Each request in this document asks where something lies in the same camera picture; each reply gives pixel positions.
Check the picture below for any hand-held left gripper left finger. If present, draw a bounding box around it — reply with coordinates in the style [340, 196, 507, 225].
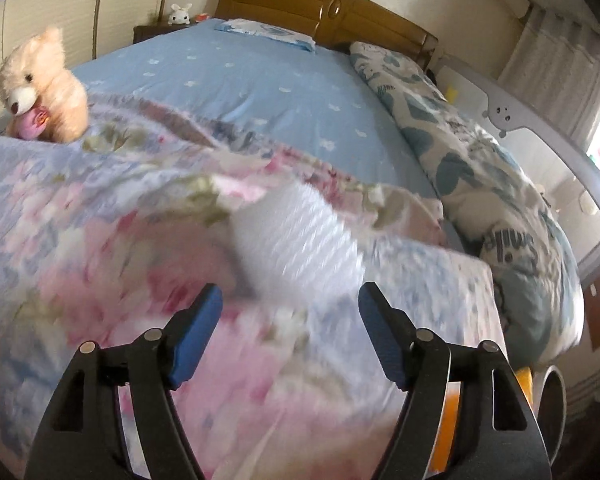
[30, 282, 224, 480]

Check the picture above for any orange plastic object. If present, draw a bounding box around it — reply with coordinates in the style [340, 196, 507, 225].
[429, 366, 535, 477]

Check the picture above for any cream teddy bear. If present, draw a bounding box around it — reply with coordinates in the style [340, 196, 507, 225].
[0, 26, 90, 143]

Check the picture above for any pink floral blanket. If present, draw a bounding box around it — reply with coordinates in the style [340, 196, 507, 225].
[0, 91, 512, 480]

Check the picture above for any blue white pillow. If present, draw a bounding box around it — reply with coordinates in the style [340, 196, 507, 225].
[214, 18, 317, 54]

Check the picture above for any grey bed guard rail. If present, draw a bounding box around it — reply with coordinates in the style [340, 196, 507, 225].
[434, 54, 600, 282]

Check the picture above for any light blue bed sheet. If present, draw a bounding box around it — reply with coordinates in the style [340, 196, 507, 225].
[71, 16, 450, 202]

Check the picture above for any dark wooden nightstand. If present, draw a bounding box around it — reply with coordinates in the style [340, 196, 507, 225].
[132, 22, 182, 46]

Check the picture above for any white rabbit plush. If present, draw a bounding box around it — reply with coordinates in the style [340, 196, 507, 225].
[167, 2, 195, 27]

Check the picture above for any round dark bin white rim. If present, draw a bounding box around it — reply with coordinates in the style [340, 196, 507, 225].
[531, 363, 569, 462]

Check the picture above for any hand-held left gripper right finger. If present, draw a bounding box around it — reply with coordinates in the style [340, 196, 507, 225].
[357, 281, 553, 480]

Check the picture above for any sliding wardrobe door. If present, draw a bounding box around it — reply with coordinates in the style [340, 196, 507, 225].
[0, 0, 177, 137]

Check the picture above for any paw-print duvet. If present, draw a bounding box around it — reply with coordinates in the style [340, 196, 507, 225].
[349, 40, 587, 362]

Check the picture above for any wooden headboard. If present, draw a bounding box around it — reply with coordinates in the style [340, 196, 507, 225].
[214, 0, 439, 69]

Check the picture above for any striped grey curtain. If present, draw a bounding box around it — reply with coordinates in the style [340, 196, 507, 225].
[497, 2, 600, 143]

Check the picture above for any white ribbed plastic tray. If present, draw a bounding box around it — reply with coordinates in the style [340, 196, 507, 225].
[230, 180, 367, 306]

